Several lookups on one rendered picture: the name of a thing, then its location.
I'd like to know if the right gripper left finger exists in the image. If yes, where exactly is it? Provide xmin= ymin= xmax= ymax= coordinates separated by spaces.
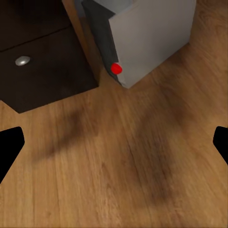
xmin=0 ymin=126 xmax=25 ymax=183

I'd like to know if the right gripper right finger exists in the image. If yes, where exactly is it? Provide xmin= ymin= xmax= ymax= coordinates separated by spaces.
xmin=213 ymin=126 xmax=228 ymax=165

